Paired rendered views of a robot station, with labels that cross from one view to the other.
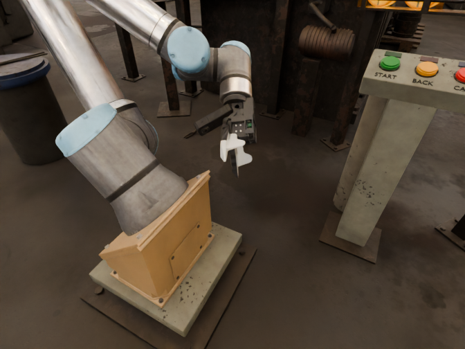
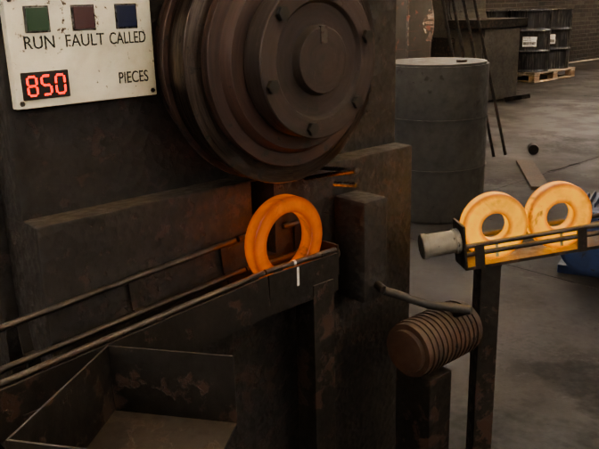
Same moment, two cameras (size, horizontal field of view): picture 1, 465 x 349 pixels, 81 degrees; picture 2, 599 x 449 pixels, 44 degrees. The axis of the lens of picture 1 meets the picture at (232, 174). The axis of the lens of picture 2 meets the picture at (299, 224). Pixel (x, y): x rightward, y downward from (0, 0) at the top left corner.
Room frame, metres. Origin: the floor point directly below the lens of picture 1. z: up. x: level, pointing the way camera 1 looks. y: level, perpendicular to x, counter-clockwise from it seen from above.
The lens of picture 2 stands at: (1.08, 1.15, 1.21)
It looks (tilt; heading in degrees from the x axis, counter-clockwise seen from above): 17 degrees down; 289
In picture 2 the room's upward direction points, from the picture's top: 2 degrees counter-clockwise
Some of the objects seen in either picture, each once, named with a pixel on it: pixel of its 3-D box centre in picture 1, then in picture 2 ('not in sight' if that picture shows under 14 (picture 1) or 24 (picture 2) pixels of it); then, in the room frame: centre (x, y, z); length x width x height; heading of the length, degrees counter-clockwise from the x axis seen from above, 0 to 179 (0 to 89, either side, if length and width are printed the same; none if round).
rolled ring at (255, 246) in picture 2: not in sight; (284, 240); (1.58, -0.19, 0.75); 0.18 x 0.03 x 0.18; 61
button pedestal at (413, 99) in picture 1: (380, 171); not in sight; (0.61, -0.43, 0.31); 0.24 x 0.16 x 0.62; 61
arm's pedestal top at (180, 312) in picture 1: (171, 256); not in sight; (0.46, 0.18, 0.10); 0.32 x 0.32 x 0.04; 62
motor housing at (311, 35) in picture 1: (316, 86); (432, 414); (1.30, -0.42, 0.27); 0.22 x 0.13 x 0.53; 61
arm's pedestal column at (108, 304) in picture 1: (174, 266); not in sight; (0.46, 0.18, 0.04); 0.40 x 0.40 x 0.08; 62
